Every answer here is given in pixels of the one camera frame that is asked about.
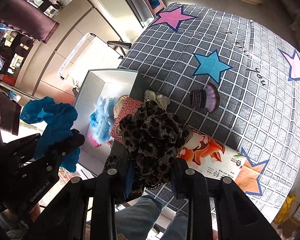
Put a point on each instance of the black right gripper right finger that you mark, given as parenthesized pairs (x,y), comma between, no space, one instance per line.
(187,183)

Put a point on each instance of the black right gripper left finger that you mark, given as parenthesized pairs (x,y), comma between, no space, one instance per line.
(111,185)

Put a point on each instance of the leopard print cloth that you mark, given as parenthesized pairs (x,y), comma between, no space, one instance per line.
(152,138)

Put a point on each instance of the blue cloth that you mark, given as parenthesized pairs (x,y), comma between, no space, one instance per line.
(60,118)

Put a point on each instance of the light blue fluffy plush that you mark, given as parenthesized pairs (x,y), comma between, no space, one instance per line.
(102,119)

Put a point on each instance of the white orange squirrel snack bag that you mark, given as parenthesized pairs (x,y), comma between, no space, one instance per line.
(211,158)

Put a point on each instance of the red patterned cardboard box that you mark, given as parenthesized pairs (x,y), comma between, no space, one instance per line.
(129,107)

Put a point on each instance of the beige knitted pouch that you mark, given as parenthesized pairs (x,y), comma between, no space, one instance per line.
(119,105)

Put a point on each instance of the yellow plastic bag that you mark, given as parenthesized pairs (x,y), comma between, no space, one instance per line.
(286,207)

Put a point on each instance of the white open storage box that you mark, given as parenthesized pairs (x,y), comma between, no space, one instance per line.
(99,93)

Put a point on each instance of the grey checked star tablecloth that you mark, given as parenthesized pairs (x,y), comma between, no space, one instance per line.
(257,75)

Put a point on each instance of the pink plastic stool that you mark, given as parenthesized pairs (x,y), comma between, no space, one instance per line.
(155,6)

